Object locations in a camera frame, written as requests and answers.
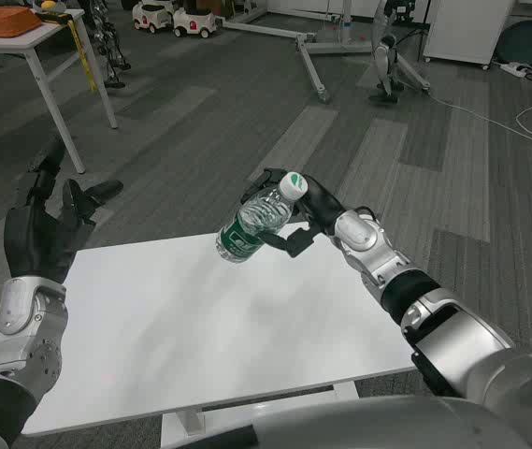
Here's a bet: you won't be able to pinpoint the white power strip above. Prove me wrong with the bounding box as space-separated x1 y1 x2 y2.
499 60 528 79

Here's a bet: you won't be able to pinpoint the white toy car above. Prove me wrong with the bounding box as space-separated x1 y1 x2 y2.
171 7 219 39
132 0 174 35

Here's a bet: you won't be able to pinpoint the orange basket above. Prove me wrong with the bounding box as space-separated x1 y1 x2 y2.
0 4 43 38

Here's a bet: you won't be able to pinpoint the white table leg frame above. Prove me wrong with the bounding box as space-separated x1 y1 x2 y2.
160 381 360 449

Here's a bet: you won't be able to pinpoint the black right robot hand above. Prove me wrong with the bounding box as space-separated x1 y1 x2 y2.
239 167 349 258

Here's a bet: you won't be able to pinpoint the black robot legs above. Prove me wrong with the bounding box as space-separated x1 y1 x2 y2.
82 0 132 90

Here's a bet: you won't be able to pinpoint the clear water bottle green label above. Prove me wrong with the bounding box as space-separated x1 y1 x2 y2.
215 171 309 264

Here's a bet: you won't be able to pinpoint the silver humanoid robot legs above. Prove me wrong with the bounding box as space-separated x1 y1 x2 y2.
367 0 407 107

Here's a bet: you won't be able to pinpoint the white cabinet on casters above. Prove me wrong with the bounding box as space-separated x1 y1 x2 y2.
422 0 514 71

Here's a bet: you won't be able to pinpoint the white gantry frame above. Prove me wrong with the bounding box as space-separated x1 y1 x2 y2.
218 0 433 104

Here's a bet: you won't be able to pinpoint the dark round chair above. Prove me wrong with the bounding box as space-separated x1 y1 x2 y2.
494 16 532 66

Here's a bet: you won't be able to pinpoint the yellow black tape measure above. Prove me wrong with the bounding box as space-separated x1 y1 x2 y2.
36 9 97 94

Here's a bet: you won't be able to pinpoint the long white floor cable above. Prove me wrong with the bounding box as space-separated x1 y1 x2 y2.
426 91 532 152

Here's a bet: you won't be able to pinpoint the silver robot chest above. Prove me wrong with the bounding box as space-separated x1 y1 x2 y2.
127 395 532 449

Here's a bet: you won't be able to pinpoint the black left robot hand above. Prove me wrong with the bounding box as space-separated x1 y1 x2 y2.
3 136 124 284

